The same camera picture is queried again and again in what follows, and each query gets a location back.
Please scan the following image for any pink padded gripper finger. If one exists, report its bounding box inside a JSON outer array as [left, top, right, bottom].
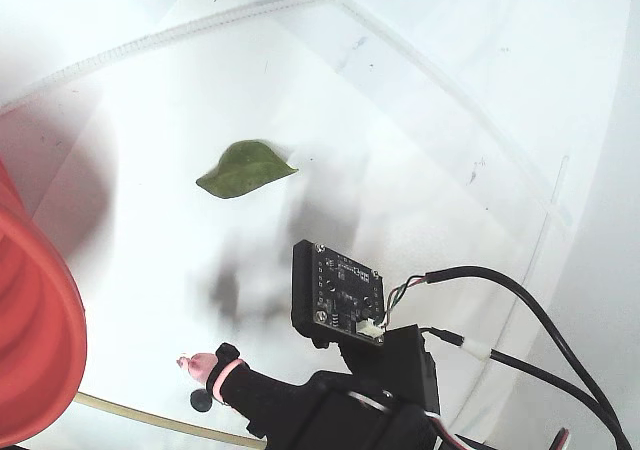
[[175, 343, 307, 421]]

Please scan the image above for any dark blueberry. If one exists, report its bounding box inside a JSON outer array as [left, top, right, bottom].
[[189, 389, 214, 414]]

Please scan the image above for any red collapsible ribbed cup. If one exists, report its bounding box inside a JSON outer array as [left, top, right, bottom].
[[0, 159, 87, 447]]

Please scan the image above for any black cable with white sleeve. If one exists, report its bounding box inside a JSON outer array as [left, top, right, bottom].
[[419, 325, 624, 436]]

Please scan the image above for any dark green curled leaf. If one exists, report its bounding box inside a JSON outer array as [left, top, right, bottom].
[[195, 139, 300, 200]]

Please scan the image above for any tan wooden edge strip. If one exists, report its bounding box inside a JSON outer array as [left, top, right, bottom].
[[76, 392, 265, 446]]

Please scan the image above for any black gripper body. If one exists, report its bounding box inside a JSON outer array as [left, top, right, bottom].
[[247, 323, 442, 450]]

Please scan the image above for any black cable with coloured wires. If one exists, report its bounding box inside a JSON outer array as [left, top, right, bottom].
[[382, 265, 632, 450]]

